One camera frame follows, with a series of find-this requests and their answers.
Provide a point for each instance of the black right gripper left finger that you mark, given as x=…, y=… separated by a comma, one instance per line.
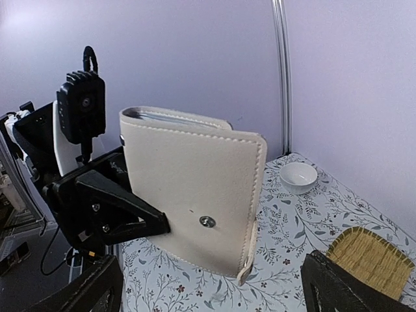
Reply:
x=99, y=288

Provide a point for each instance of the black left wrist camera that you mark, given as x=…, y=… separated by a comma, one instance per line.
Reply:
x=81, y=106

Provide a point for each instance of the floral patterned table mat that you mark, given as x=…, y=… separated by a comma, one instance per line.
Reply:
x=289, y=226

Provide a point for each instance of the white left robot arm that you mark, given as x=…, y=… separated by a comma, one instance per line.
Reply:
x=30, y=139

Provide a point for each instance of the woven bamboo tray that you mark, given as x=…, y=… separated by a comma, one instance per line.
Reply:
x=372, y=260

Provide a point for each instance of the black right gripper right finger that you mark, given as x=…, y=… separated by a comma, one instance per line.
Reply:
x=328, y=287

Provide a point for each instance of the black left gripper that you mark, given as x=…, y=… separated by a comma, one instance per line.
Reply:
x=93, y=210

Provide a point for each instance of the smartphone on side desk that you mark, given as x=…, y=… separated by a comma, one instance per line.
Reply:
x=21, y=253

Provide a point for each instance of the aluminium frame post right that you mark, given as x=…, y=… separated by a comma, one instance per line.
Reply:
x=280, y=23

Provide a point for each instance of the small white bowl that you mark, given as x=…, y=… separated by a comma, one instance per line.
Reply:
x=298, y=177

